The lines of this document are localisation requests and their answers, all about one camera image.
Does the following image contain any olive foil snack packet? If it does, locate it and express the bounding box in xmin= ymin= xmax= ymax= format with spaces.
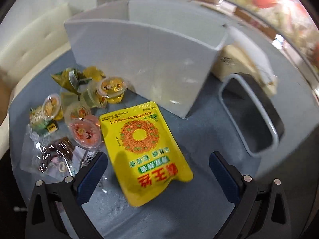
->
xmin=51 ymin=68 xmax=92 ymax=95

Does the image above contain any green jelly cup rear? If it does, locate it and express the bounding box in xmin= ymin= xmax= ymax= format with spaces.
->
xmin=80 ymin=80 xmax=107 ymax=109

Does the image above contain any yellow jelly cup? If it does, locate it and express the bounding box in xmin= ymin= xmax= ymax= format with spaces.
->
xmin=97 ymin=77 xmax=128 ymax=104
xmin=83 ymin=66 xmax=106 ymax=81

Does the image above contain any cream leather sofa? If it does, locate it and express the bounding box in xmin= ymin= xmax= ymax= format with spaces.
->
xmin=1 ymin=3 xmax=73 ymax=157

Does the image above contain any pink jelly cup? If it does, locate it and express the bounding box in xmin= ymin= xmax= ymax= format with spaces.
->
xmin=68 ymin=118 xmax=102 ymax=149

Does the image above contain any white storage box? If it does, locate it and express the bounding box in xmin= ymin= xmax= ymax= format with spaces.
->
xmin=64 ymin=0 xmax=271 ymax=119

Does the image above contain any clear pack braised meat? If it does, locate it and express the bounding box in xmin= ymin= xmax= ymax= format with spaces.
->
xmin=19 ymin=132 xmax=96 ymax=181

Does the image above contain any tissue box with tissue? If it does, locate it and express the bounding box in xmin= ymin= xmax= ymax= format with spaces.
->
xmin=211 ymin=44 xmax=277 ymax=97

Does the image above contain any green jelly cup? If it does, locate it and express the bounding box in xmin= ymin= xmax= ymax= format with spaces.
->
xmin=80 ymin=80 xmax=107 ymax=109
xmin=60 ymin=92 xmax=78 ymax=111

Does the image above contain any orange jelly cup left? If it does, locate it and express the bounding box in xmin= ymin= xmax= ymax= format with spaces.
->
xmin=42 ymin=93 xmax=63 ymax=121

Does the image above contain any peach jelly cup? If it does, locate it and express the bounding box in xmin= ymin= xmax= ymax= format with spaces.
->
xmin=64 ymin=101 xmax=100 ymax=127

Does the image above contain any blue tablecloth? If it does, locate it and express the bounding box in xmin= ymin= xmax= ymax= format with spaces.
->
xmin=9 ymin=51 xmax=260 ymax=238

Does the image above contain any green pea snack packet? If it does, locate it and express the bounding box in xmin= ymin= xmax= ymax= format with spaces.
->
xmin=29 ymin=106 xmax=58 ymax=137

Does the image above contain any green jelly cup front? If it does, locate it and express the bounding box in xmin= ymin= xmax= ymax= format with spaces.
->
xmin=60 ymin=92 xmax=78 ymax=111

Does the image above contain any yellow noodle snack bag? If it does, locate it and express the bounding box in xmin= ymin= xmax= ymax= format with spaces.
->
xmin=99 ymin=101 xmax=194 ymax=207

